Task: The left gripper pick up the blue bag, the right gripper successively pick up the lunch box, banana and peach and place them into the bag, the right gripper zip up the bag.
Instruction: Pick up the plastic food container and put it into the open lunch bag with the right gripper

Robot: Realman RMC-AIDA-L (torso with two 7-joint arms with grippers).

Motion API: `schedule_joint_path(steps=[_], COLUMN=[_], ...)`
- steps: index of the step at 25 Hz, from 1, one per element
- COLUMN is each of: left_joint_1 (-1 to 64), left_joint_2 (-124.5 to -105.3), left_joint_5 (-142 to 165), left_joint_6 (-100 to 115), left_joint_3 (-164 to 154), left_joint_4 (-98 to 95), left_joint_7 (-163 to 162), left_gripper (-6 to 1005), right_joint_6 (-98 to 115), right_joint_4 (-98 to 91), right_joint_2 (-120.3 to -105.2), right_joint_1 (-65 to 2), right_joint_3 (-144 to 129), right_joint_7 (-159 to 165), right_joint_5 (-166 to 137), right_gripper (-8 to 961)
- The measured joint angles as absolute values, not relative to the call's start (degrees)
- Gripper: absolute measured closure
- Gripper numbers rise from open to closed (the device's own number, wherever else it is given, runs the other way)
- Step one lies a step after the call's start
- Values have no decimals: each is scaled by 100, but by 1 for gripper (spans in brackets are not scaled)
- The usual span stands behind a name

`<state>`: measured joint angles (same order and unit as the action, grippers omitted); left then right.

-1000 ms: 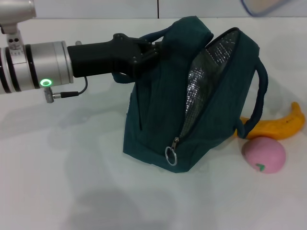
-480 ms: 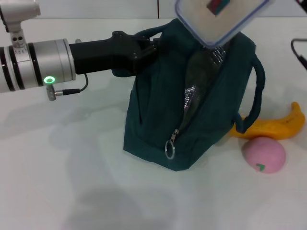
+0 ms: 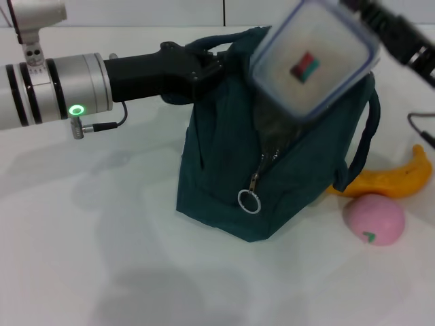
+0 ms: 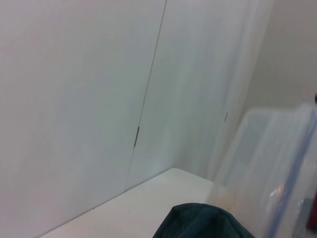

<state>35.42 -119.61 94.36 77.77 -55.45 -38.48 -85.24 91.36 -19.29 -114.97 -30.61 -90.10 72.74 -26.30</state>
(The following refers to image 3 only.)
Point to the yellow toy banana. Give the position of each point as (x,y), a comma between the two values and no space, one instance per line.
(391,185)

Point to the silver cylindrical plug stub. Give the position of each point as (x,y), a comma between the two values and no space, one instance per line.
(112,55)

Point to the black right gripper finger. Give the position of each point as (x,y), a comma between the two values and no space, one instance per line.
(394,27)

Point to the clear plastic lidded food container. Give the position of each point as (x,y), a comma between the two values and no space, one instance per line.
(306,51)

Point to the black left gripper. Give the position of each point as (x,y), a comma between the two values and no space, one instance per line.
(153,74)

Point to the pink toy peach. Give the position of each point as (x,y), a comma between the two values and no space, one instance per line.
(374,217)

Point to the dark blue insulated lunch bag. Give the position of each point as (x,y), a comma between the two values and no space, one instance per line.
(221,163)

